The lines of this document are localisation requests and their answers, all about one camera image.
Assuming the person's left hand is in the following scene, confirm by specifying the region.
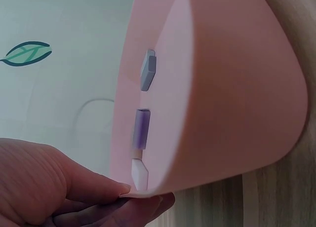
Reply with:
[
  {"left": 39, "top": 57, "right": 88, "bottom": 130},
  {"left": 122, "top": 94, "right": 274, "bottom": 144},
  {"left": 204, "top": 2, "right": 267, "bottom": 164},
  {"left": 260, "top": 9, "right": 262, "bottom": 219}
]
[{"left": 0, "top": 137, "right": 176, "bottom": 227}]

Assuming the small purple block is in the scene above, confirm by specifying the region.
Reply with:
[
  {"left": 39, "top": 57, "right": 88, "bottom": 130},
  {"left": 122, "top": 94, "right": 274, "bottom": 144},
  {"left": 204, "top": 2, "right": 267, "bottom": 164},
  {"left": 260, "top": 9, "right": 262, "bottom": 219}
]
[{"left": 132, "top": 108, "right": 151, "bottom": 151}]

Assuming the pink plastic tray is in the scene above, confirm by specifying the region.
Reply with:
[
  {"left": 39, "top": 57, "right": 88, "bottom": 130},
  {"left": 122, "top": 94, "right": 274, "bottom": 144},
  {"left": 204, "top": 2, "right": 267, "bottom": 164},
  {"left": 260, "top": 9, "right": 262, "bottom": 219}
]
[{"left": 108, "top": 0, "right": 311, "bottom": 198}]

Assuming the small white block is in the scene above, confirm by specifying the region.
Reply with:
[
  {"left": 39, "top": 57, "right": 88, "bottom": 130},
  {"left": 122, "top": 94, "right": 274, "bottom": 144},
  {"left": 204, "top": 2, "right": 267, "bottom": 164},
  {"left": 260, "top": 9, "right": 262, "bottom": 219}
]
[{"left": 131, "top": 158, "right": 149, "bottom": 191}]

